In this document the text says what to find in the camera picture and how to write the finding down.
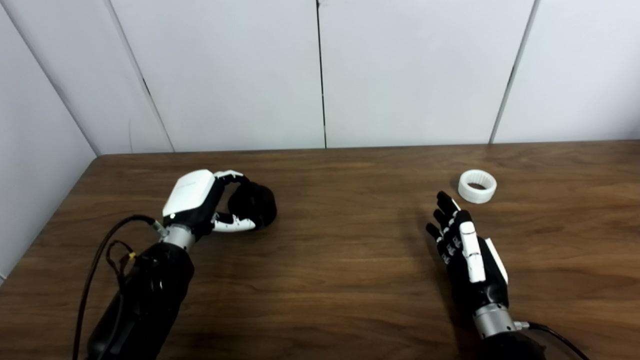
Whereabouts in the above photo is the white and black left hand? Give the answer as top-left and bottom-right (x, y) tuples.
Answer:
(162, 169), (257, 241)

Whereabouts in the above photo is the white and black right hand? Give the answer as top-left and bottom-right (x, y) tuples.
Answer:
(426, 191), (510, 313)

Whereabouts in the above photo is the round black part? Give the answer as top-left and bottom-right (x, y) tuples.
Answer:
(227, 182), (277, 231)

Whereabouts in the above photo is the white toothed ring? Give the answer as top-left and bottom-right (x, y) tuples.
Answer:
(458, 169), (498, 204)

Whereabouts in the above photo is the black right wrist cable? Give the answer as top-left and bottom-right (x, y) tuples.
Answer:
(515, 321), (591, 360)

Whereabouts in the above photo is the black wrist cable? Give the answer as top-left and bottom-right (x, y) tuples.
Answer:
(515, 321), (591, 360)
(72, 215), (168, 360)

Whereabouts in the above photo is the thin black wire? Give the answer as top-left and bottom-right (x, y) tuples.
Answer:
(104, 240), (146, 291)

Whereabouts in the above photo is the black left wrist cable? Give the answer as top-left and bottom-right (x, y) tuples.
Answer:
(72, 215), (168, 360)

